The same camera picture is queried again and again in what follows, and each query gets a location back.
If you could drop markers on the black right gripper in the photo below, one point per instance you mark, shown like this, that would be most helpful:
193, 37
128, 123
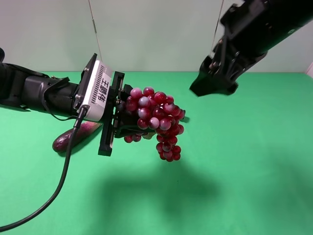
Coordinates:
218, 74

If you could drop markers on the purple eggplant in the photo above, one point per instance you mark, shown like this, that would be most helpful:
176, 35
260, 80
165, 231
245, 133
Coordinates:
86, 130

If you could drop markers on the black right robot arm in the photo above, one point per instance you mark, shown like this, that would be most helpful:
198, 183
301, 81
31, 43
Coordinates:
250, 31

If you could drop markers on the green table cloth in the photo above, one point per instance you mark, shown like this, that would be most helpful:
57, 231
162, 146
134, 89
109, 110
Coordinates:
246, 168

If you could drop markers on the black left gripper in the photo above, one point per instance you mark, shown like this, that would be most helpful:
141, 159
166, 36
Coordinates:
115, 122

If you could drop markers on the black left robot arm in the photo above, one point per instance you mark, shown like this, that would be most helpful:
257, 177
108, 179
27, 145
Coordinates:
23, 90

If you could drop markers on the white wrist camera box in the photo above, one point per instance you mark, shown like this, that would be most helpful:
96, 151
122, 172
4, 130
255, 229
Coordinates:
93, 89

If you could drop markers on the red grape bunch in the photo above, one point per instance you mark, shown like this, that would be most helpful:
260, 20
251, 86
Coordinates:
155, 113

